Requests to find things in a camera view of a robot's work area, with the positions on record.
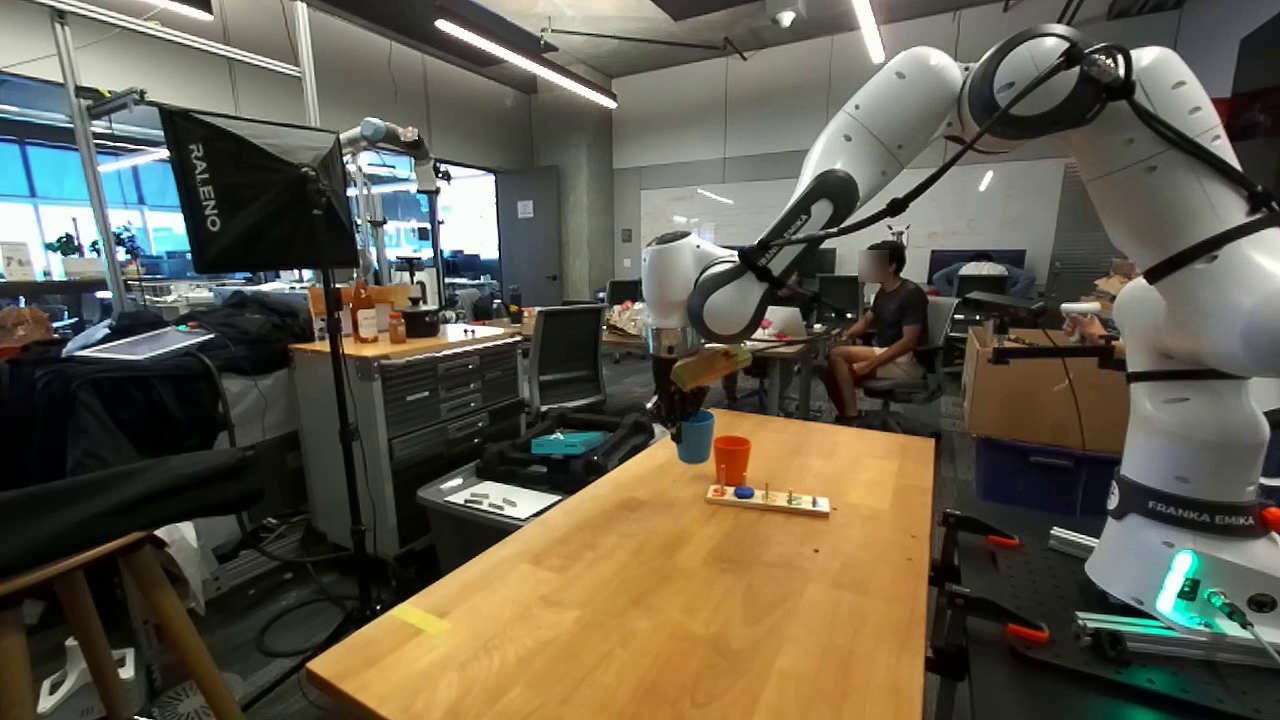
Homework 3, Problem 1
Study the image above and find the cardboard box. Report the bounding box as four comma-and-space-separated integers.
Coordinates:
959, 329, 1127, 456

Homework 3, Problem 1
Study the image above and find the wooden number puzzle board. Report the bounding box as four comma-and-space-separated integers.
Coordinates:
703, 484, 833, 517

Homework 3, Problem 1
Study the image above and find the orange-tipped black clamp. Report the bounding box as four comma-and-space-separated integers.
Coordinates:
934, 586, 1053, 650
939, 511, 1023, 551

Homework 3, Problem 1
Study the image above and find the teal case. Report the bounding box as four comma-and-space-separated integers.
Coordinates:
528, 429, 609, 462

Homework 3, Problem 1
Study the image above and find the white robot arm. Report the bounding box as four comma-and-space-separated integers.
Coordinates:
641, 24, 1280, 636

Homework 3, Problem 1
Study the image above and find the blue storage bin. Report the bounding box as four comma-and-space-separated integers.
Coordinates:
975, 442, 1115, 517

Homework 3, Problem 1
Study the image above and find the wooden stool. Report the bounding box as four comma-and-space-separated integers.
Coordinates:
0, 533, 245, 720

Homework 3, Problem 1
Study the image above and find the black softbox light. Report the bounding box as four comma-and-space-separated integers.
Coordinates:
159, 106, 361, 271

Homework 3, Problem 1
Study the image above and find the grey drawer cabinet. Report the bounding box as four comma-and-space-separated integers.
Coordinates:
291, 324, 526, 560

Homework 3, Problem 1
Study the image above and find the blue plastic cup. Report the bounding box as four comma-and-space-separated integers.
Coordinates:
677, 410, 716, 463

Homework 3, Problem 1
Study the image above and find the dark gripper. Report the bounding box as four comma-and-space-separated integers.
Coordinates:
651, 358, 709, 429

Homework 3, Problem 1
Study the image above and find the seated person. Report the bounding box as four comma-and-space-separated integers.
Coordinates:
817, 242, 928, 426

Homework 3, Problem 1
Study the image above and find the orange plastic cup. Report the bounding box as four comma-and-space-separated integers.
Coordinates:
714, 437, 753, 489

